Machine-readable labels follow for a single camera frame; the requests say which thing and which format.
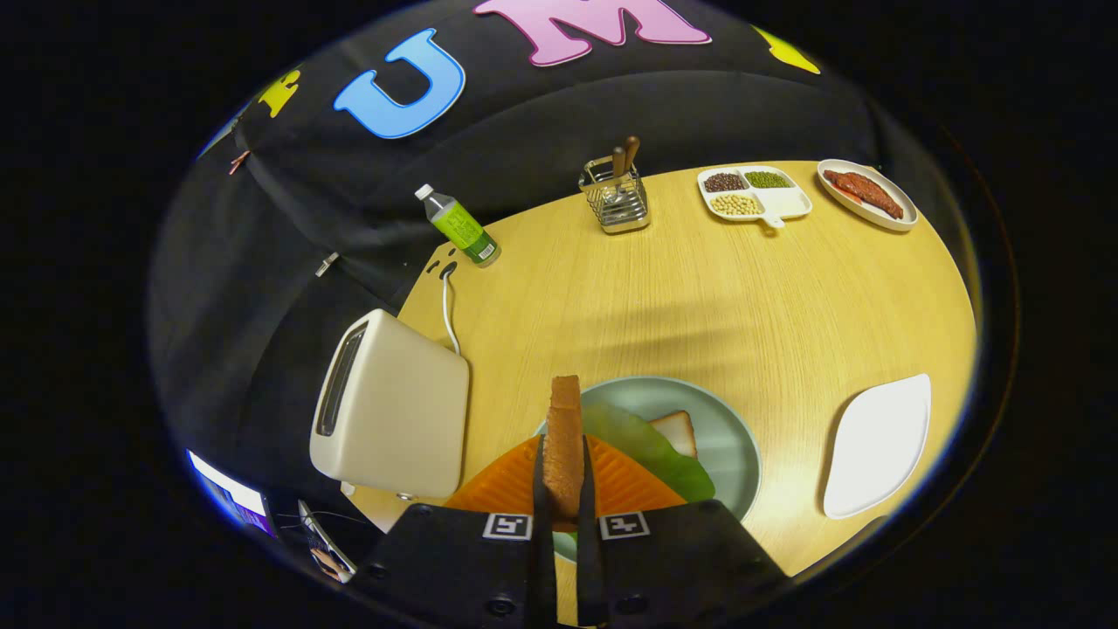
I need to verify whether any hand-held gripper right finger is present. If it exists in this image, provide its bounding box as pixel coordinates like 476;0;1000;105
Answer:
576;434;791;628

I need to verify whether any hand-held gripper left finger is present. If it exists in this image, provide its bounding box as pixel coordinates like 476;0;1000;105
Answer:
354;432;558;628

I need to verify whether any brown crust toast slice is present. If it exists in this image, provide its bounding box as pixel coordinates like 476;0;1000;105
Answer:
542;375;584;532

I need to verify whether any green lettuce leaf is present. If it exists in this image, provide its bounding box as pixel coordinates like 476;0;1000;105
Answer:
581;402;717;503

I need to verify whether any white bread slice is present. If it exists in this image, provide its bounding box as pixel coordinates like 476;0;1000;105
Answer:
648;410;700;460

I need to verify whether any pale green round plate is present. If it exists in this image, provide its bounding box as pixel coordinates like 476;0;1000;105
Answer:
533;376;763;564

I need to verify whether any white toaster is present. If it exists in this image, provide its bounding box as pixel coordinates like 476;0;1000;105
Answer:
309;308;471;501

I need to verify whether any white edged tablet device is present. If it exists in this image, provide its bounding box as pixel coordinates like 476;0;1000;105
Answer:
297;498;357;584

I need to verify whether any white leaf-shaped plate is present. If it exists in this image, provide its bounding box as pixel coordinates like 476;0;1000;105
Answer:
822;373;933;521

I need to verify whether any lit computer monitor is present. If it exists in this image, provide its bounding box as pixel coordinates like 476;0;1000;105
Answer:
186;449;279;539

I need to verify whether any green label drink bottle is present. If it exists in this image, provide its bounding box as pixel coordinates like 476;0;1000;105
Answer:
414;183;502;268

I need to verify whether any white divided dish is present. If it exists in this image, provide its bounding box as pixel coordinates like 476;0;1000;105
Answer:
696;165;814;230

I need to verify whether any black backdrop cloth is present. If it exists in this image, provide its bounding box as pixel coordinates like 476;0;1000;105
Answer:
148;0;927;525

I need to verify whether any white oval plate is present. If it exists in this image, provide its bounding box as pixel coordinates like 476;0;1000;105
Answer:
817;158;920;232

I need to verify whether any red meat slice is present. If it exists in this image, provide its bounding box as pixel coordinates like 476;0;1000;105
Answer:
824;169;905;220

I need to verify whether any white power cable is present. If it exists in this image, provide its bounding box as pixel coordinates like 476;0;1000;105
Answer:
439;262;464;356

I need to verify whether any metal wire utensil holder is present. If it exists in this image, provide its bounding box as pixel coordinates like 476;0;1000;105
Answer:
578;156;652;235

